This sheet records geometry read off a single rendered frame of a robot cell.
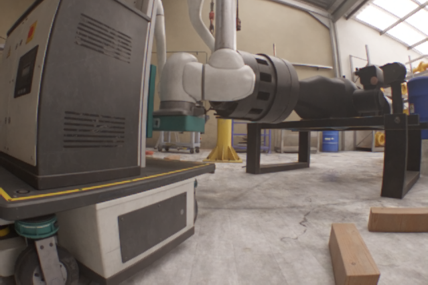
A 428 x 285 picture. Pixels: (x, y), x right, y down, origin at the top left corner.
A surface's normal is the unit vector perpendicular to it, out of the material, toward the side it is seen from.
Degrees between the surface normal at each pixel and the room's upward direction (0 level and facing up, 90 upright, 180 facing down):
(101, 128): 90
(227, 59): 77
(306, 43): 90
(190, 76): 87
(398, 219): 90
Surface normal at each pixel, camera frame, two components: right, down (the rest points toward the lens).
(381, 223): -0.56, -0.06
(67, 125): 0.92, 0.00
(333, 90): 0.37, -0.04
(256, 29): -0.01, -0.05
